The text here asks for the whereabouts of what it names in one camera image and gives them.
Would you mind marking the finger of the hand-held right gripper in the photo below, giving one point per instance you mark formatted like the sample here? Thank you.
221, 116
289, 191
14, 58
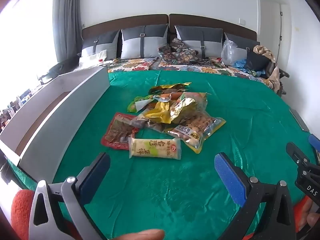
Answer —
313, 141
296, 153

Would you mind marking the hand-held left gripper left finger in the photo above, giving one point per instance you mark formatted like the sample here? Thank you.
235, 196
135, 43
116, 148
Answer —
96, 177

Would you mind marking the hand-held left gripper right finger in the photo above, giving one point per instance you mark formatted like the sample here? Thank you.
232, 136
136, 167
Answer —
230, 177

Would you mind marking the red snack packet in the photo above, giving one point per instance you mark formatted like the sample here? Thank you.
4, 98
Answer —
117, 132

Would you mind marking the clear yellow-edged peanut bag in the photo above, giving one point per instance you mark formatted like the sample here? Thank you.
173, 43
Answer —
200, 127

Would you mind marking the cream snack packet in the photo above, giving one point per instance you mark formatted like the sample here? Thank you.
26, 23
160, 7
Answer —
155, 148

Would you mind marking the small brown snack packet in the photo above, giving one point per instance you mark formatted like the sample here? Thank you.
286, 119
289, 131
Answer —
147, 124

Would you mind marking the gold snack bag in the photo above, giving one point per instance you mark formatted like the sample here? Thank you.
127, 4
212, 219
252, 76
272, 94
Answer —
187, 105

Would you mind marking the yellow snack packet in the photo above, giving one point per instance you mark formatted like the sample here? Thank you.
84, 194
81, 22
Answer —
158, 112

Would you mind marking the orange snack packet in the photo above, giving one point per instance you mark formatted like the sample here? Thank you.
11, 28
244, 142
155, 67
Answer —
172, 95

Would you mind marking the green and gold snack packet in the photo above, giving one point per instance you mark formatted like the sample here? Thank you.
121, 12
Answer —
167, 88

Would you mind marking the person's right hand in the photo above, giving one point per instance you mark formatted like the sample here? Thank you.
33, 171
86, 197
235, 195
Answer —
311, 217

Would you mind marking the person's left hand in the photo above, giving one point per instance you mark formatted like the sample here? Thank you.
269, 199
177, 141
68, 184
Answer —
140, 235

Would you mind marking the green satin bedspread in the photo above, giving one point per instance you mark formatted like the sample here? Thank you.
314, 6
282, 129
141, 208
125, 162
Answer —
175, 192

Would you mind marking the orange plush cloth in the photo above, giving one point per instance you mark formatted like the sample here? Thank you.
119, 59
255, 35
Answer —
21, 212

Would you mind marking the black bag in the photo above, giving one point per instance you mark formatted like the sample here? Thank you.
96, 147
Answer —
257, 61

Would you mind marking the blue cloth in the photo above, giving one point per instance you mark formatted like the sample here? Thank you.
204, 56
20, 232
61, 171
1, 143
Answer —
241, 64

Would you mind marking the black chair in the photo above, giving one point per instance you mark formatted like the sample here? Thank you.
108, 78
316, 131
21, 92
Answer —
60, 68

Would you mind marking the white door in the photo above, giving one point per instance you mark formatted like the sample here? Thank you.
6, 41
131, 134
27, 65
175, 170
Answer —
285, 30

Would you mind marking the floral bedsheet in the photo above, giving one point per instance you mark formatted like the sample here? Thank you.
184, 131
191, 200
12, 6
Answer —
135, 65

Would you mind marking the white cloth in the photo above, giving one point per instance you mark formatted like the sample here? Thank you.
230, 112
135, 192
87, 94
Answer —
92, 58

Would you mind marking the grey two-tone pillow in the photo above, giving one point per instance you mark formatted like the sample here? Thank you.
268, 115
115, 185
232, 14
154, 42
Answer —
202, 40
102, 43
245, 42
142, 42

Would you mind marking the clear plastic bag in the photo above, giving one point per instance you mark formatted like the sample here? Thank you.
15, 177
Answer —
230, 52

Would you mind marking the dark floral quilt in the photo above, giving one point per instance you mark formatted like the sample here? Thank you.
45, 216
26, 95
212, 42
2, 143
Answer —
177, 52

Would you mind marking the grey curtain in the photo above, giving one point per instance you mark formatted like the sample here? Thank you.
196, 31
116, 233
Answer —
65, 17

